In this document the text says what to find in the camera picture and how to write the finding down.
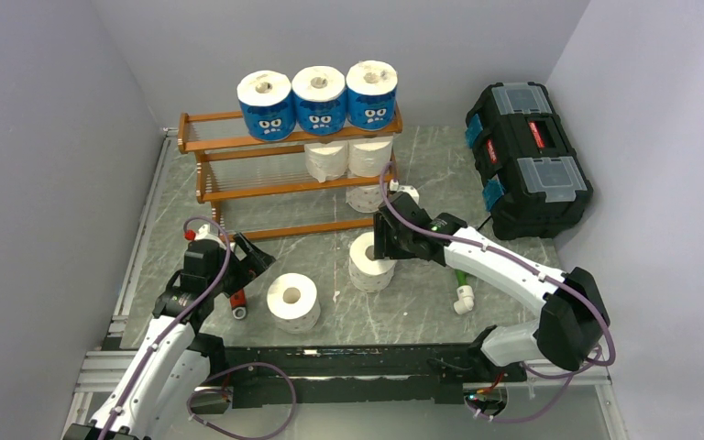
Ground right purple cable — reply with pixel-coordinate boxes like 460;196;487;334
379;160;617;425

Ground purple cable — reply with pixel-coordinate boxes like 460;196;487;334
96;215;233;440
379;160;617;425

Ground black plastic toolbox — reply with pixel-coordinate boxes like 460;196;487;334
465;82;593;240

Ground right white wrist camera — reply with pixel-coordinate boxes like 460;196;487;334
388;179;420;204

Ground white roll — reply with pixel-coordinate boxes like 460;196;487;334
346;185;383;214
267;273;321;334
348;232;396;292
304;140;348;182

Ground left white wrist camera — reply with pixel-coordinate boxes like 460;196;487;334
184;224;224;246

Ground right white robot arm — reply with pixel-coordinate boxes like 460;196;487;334
373;192;611;380

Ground white roll sideways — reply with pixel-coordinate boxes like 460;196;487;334
347;136;394;177

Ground blue roll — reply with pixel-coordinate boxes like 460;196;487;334
236;70;296;141
346;60;398;131
291;66;347;136

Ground red handled tool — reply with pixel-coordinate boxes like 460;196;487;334
229;290;248;320

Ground orange wooden two-tier shelf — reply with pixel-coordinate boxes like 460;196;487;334
177;108;403;221

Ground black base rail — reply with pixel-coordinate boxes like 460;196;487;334
195;343;527;409

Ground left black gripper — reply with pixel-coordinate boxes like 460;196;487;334
207;233;274;298

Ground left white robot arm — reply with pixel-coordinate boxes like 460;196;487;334
64;230;275;439

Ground green and white pipe fitting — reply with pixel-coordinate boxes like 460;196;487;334
453;269;475;315

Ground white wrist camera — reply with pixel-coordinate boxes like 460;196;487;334
388;179;420;204
184;224;224;246

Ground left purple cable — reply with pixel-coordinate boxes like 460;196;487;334
96;215;233;440

